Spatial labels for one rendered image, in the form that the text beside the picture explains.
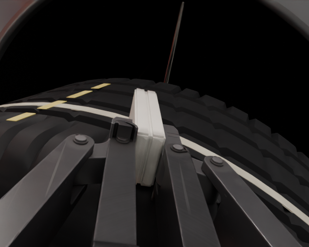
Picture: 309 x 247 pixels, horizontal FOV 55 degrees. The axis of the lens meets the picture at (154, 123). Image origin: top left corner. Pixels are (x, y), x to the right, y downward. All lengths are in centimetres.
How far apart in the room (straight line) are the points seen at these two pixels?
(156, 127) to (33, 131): 9
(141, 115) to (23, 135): 8
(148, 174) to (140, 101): 5
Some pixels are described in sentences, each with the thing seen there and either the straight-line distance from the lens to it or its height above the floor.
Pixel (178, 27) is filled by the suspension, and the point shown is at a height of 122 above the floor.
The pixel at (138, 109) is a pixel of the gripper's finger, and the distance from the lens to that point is 17.
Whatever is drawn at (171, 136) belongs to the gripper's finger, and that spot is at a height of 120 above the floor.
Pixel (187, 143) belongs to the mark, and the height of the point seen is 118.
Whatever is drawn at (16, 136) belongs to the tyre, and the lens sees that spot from 21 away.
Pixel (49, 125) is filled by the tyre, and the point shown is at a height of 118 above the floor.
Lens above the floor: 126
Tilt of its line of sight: 21 degrees down
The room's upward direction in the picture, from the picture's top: 9 degrees clockwise
